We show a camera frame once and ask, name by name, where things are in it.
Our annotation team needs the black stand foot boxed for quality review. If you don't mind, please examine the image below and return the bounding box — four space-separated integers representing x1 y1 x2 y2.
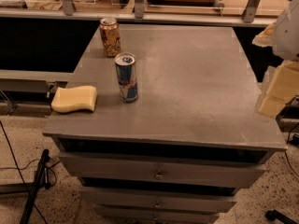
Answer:
265 210 298 224

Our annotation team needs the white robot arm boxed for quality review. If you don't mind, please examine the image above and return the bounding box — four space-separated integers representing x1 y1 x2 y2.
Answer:
252 0 299 118

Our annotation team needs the blue silver redbull can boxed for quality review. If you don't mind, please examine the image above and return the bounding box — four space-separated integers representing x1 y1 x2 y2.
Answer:
114 52 138 103

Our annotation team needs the grey metal railing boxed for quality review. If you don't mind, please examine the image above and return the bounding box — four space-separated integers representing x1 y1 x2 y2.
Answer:
0 0 299 28

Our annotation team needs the yellow sponge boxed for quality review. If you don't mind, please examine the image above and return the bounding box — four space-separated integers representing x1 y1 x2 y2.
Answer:
51 86 97 113

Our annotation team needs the grey drawer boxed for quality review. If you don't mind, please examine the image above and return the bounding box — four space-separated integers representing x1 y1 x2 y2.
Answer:
59 152 265 189
79 187 236 213
93 205 219 224

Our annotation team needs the top grey drawer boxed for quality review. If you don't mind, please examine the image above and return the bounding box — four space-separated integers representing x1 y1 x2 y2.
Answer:
59 152 265 189

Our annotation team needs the black tripod leg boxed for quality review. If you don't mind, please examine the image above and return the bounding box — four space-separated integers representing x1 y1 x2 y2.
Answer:
20 149 50 224

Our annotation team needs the black floor cable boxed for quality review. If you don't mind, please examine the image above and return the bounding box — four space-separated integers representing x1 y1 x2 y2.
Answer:
0 119 50 224

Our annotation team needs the bottom grey drawer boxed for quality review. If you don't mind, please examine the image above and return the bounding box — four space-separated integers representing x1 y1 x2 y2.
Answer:
93 205 219 224

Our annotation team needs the brown gold soda can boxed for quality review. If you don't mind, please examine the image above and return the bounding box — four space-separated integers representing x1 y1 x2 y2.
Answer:
100 18 121 57

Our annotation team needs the middle grey drawer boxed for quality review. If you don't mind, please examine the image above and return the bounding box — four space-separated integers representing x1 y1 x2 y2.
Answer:
79 187 236 213

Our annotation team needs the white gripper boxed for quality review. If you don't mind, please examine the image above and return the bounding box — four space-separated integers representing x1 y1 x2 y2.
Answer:
252 22 299 118

